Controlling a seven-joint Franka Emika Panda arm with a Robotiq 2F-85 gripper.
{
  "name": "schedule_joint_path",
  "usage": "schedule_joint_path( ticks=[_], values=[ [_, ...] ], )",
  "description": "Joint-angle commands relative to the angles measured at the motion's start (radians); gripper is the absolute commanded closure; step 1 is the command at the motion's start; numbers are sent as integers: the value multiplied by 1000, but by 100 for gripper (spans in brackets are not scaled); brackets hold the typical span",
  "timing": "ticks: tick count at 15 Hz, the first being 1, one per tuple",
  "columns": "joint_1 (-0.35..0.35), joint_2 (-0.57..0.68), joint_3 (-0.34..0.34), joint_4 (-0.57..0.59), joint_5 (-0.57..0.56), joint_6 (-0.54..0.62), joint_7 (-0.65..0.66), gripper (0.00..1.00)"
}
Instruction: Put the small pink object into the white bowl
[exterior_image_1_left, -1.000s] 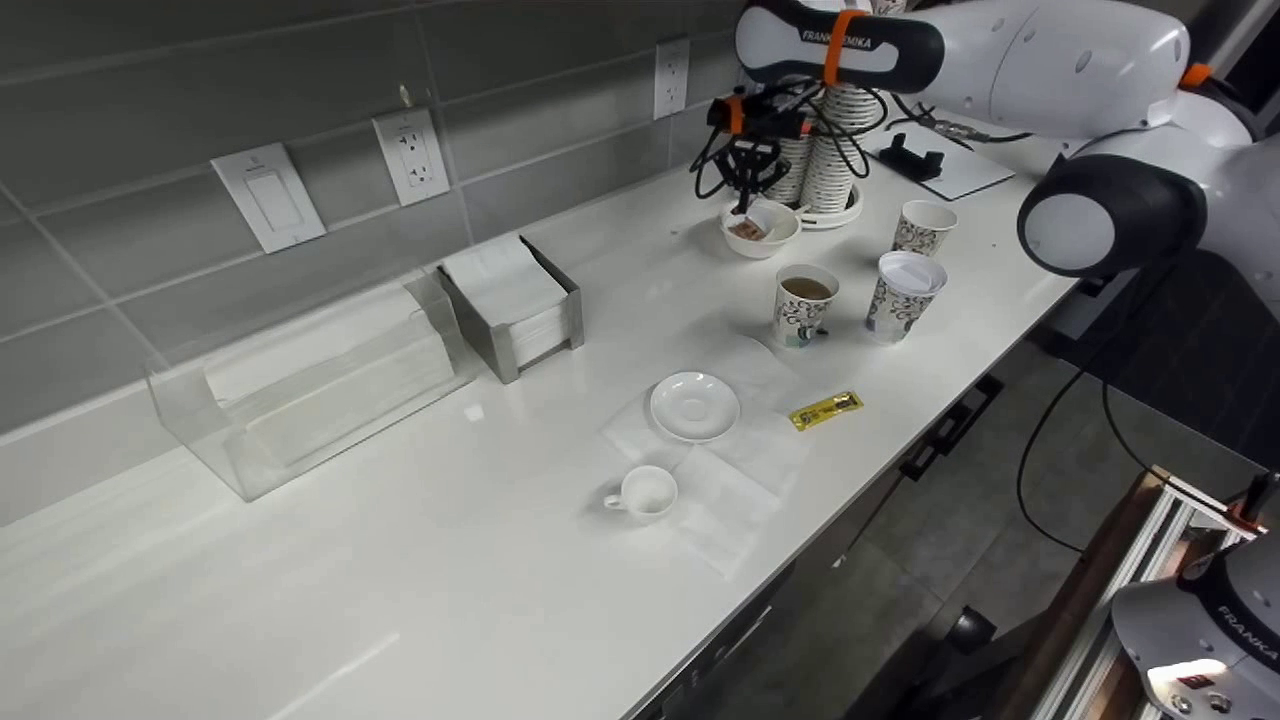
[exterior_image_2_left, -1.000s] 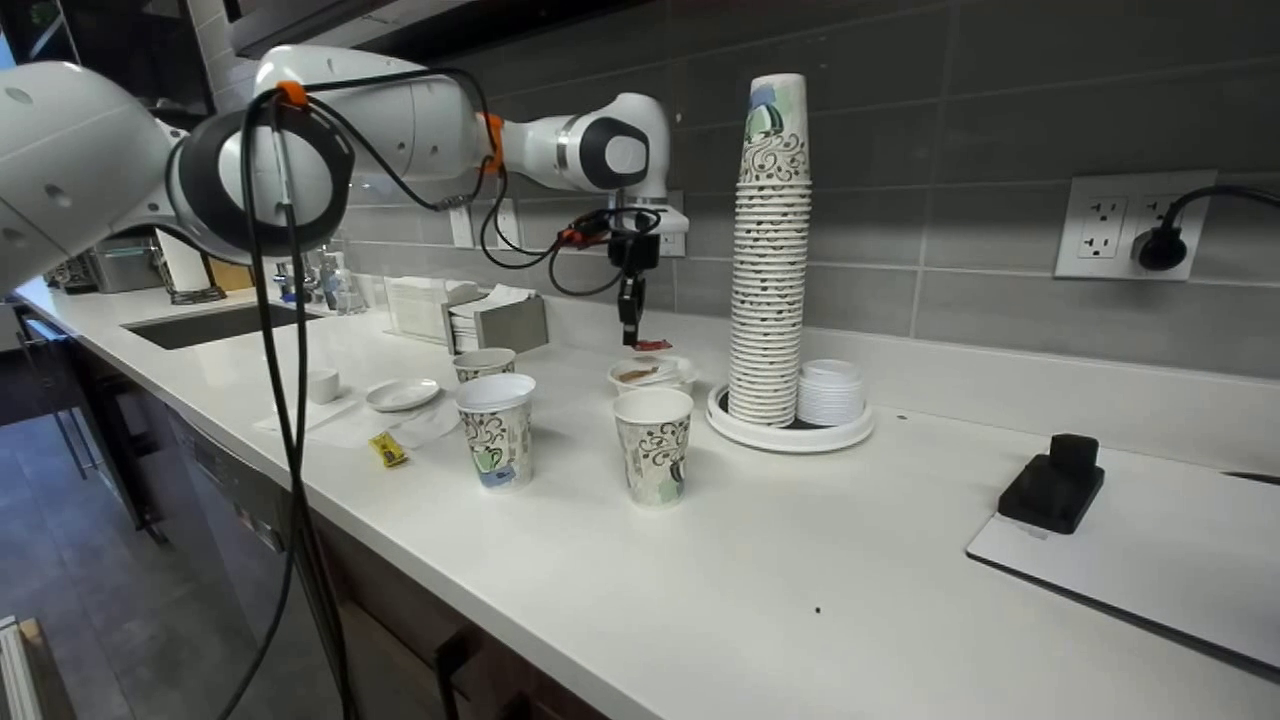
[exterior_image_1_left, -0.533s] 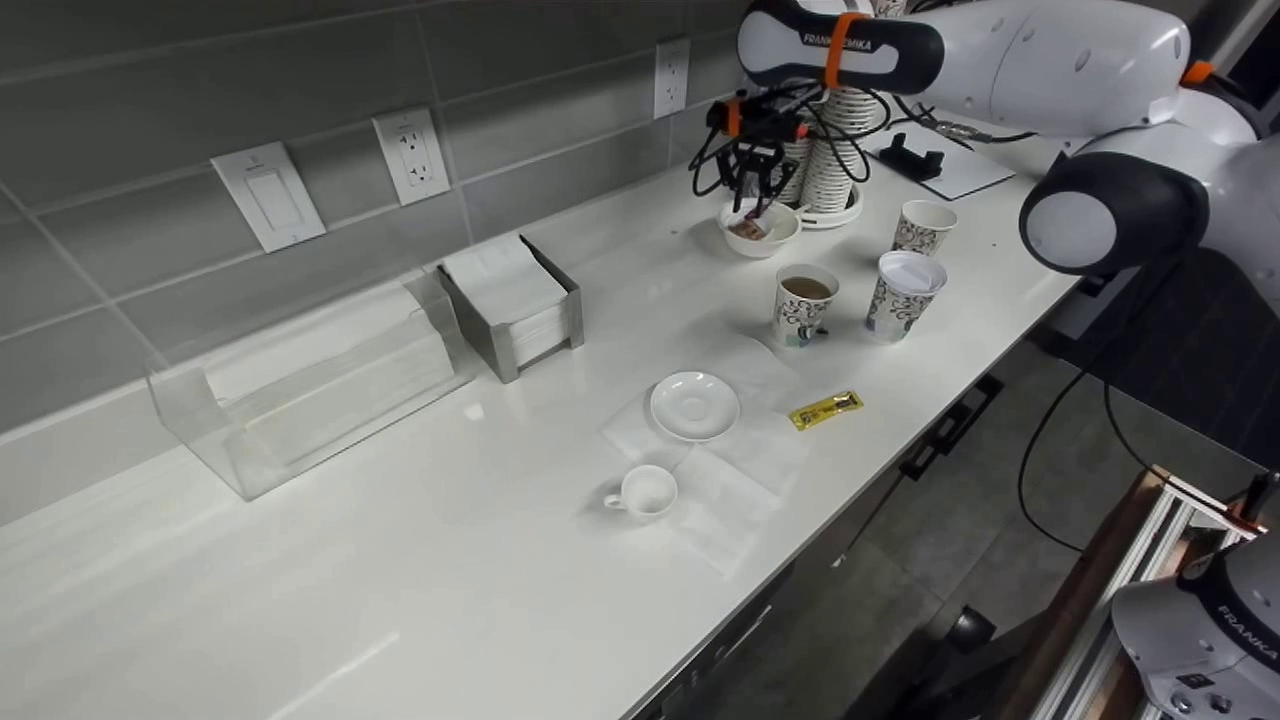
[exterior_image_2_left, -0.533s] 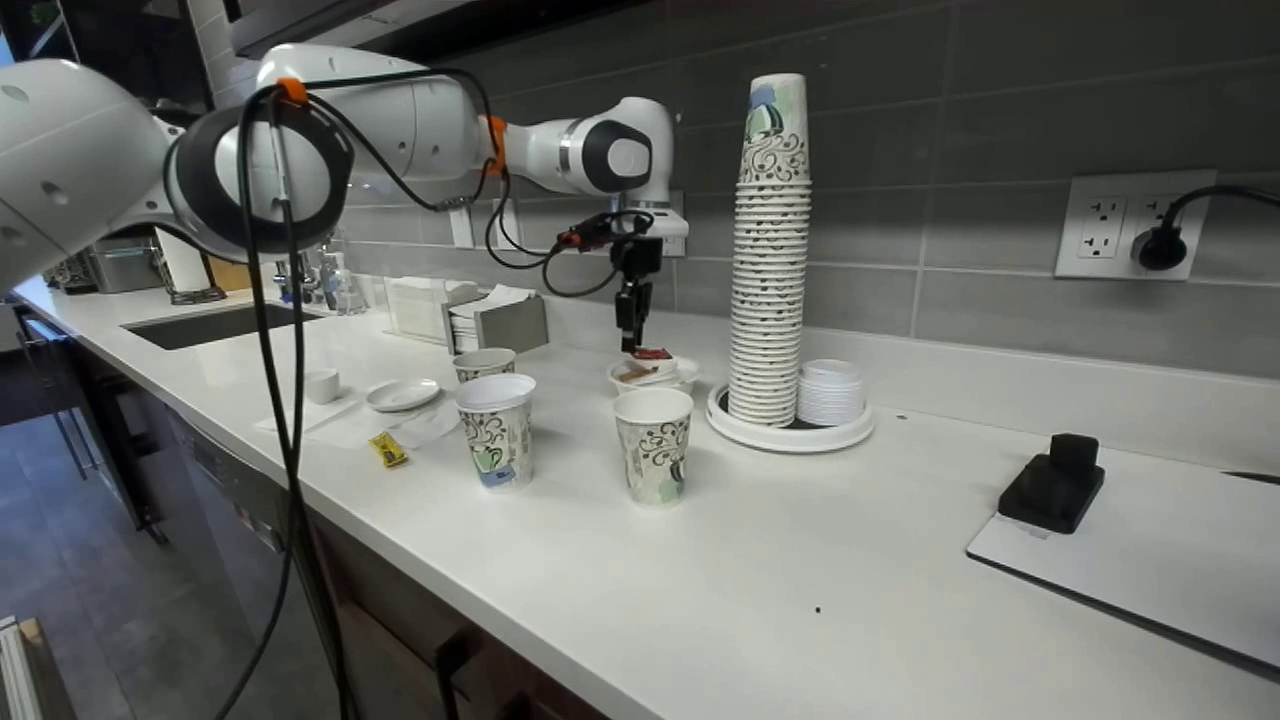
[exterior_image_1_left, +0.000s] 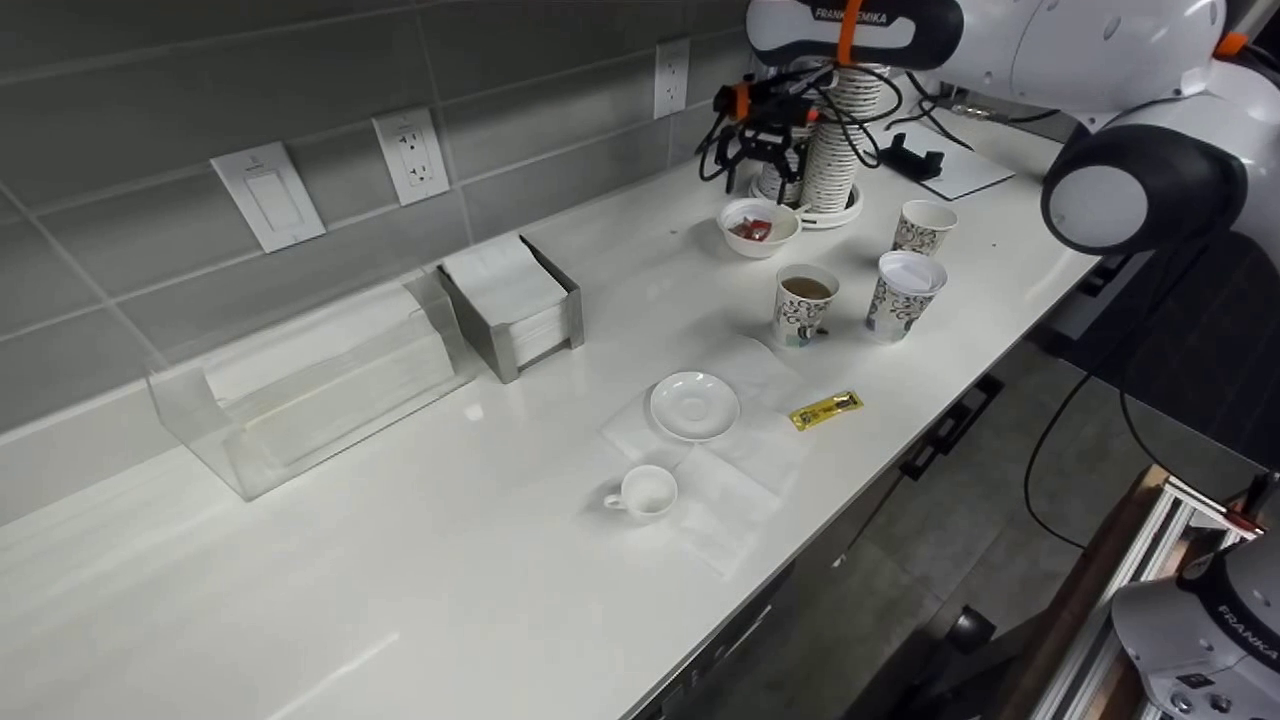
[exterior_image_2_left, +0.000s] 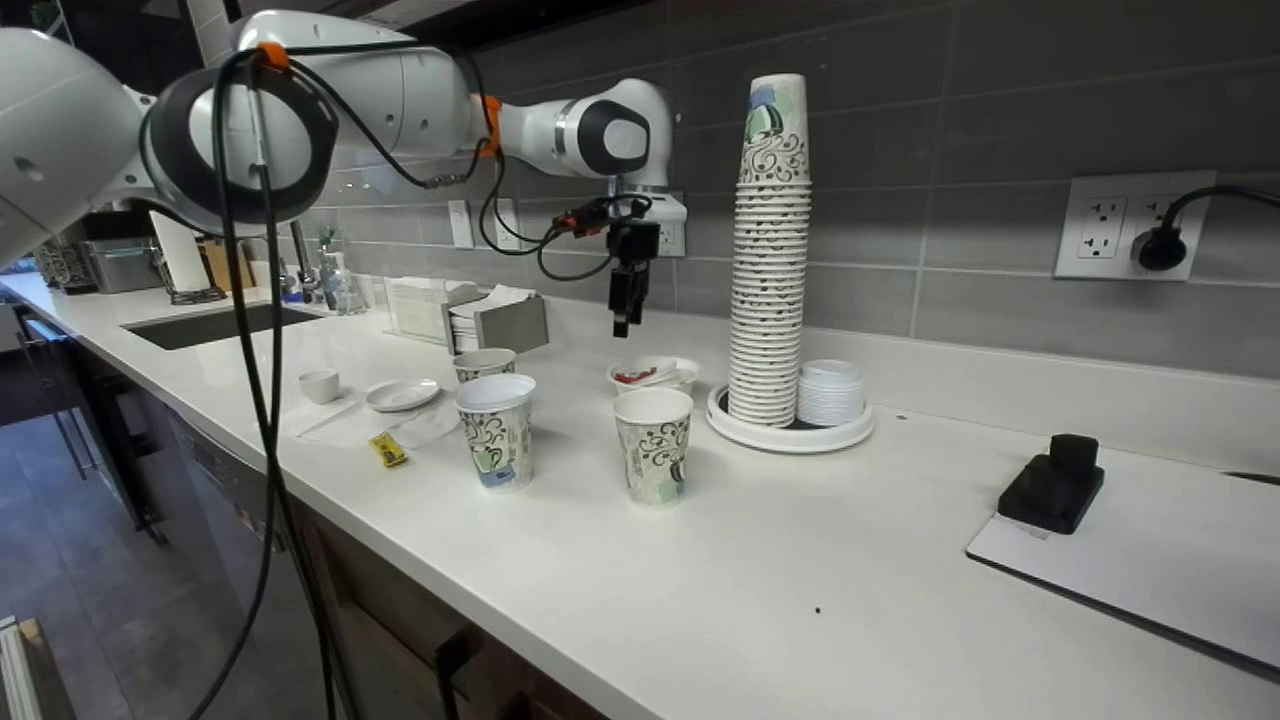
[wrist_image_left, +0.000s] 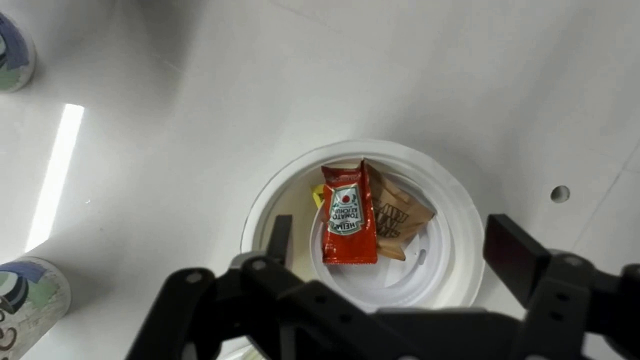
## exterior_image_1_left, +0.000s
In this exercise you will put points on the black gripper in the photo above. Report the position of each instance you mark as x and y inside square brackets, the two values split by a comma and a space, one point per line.
[773, 105]

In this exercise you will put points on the small pink red sachet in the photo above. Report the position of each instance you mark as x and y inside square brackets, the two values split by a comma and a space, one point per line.
[752, 228]

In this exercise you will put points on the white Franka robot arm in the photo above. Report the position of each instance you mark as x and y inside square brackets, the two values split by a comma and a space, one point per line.
[1067, 53]

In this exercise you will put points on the white bowl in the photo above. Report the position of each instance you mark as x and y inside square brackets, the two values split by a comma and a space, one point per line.
[785, 213]

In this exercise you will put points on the tall paper cup stack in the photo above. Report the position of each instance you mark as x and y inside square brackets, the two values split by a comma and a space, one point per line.
[839, 161]

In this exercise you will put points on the white round cup tray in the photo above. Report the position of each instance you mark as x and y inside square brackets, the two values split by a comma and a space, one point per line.
[842, 219]

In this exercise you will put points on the black charger device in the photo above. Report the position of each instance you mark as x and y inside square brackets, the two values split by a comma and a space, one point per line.
[914, 161]

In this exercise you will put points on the empty patterned paper cup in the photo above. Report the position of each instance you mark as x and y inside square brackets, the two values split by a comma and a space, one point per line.
[921, 228]
[905, 309]

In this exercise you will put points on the white flat pad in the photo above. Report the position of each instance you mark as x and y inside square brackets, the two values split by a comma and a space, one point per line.
[975, 169]

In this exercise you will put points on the yellow sachet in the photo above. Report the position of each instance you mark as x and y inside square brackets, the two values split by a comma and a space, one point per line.
[826, 410]

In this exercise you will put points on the white round lid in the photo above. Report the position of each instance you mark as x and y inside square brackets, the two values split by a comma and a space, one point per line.
[695, 406]

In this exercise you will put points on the white napkin stack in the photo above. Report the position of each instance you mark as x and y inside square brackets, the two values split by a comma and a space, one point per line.
[501, 273]

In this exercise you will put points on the metal napkin holder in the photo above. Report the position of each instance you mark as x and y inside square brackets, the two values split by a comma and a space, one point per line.
[480, 340]

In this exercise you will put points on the clear plastic sheet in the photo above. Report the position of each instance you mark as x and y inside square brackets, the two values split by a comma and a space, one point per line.
[727, 514]

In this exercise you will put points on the dark under-counter cabinet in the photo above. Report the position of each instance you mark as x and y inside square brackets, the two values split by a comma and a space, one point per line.
[802, 603]

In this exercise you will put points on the clear acrylic box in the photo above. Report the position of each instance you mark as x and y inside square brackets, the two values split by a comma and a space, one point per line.
[267, 455]

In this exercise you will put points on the grey round machine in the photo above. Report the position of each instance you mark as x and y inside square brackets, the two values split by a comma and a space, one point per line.
[1203, 640]

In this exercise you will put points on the narrow white wall outlet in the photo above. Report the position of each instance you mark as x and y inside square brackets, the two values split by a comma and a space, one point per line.
[671, 77]

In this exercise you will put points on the white double wall outlet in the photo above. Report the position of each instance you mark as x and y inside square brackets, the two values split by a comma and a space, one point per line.
[412, 158]

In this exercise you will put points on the white blank wall plate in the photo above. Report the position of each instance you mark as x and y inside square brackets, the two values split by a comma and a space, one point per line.
[271, 198]

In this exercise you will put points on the wood and aluminium frame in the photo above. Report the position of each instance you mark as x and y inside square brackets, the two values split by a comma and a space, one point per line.
[1107, 562]

